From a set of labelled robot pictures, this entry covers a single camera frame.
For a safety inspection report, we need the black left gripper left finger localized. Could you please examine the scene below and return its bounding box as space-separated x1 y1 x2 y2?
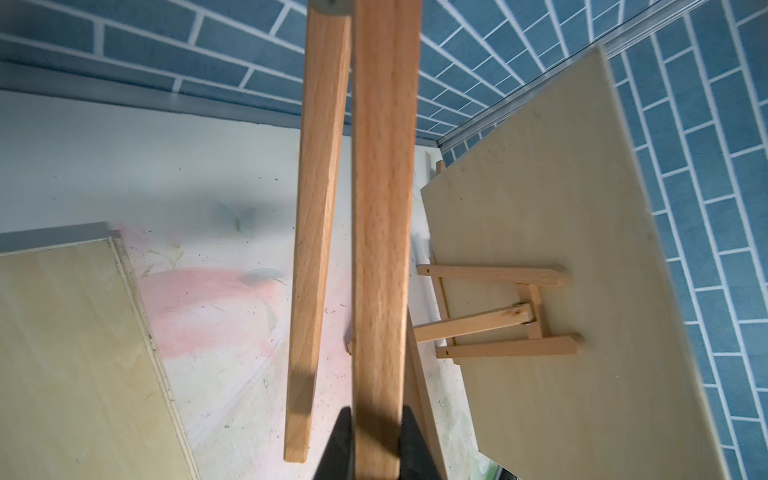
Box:
313 406 354 480

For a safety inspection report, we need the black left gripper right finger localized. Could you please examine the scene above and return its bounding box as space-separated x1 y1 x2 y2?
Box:
398 405 443 480

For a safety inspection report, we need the plywood board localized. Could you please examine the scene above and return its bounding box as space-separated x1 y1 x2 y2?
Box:
446 52 727 479
0 222 121 254
1 238 199 479

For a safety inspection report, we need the wooden easel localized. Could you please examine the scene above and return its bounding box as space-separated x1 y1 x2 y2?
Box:
416 156 594 368
283 1 422 479

